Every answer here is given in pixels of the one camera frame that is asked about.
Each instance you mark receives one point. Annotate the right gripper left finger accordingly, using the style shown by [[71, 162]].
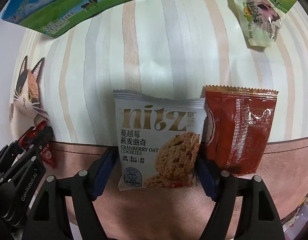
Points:
[[48, 218]]

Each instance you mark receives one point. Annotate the dark red snack packet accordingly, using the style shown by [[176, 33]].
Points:
[[239, 122]]

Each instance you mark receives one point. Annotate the white cream snack packet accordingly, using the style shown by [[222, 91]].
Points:
[[260, 21]]

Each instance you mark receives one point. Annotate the small red candy packet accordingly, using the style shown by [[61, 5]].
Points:
[[40, 137]]

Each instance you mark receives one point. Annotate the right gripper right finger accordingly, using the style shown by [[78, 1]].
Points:
[[258, 218]]

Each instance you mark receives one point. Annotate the cat print pillow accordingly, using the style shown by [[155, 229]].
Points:
[[26, 109]]

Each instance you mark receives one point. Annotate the white nitz cookie packet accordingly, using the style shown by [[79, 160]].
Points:
[[158, 140]]

